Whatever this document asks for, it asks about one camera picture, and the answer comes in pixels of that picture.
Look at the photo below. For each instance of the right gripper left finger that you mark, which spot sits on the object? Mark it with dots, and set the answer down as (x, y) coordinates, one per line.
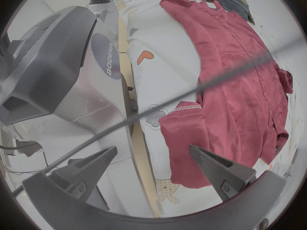
(88, 175)

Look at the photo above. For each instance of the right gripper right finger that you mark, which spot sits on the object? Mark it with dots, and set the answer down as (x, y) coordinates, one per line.
(223, 175)

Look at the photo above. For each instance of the red shirt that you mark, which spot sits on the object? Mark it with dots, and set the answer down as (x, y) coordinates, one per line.
(227, 92)

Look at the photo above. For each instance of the grey garment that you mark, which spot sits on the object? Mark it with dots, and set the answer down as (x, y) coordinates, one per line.
(230, 1)

